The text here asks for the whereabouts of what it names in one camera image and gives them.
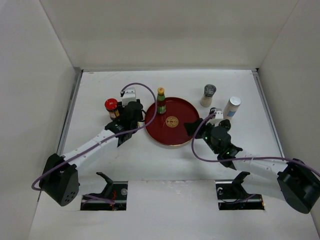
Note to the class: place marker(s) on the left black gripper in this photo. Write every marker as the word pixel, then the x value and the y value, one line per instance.
pixel 120 107

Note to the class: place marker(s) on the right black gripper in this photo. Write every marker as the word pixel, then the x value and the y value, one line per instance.
pixel 190 126

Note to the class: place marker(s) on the green label sauce bottle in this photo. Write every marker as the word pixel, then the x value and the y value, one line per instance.
pixel 161 100

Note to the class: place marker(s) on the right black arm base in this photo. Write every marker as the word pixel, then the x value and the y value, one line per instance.
pixel 231 195

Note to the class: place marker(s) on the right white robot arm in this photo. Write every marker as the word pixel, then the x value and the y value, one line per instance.
pixel 290 180

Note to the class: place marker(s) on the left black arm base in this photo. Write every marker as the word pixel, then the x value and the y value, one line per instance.
pixel 112 198

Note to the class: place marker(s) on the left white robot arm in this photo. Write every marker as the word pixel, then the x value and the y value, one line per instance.
pixel 60 178

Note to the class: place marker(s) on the red lid sauce jar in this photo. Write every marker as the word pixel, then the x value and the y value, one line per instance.
pixel 111 105

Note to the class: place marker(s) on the red round tray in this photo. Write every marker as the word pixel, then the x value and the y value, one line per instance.
pixel 168 128

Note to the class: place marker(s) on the black cap pepper bottle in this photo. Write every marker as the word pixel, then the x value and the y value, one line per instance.
pixel 225 124

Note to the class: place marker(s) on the grey cap salt grinder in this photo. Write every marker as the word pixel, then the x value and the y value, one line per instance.
pixel 209 91

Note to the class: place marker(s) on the white blue cylinder shaker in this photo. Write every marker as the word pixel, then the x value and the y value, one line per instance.
pixel 231 107

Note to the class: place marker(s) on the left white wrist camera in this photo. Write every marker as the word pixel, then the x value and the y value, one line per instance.
pixel 128 95

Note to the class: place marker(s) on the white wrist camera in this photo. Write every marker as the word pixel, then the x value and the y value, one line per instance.
pixel 217 115
pixel 128 95

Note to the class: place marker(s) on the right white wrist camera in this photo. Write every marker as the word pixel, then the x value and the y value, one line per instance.
pixel 217 115

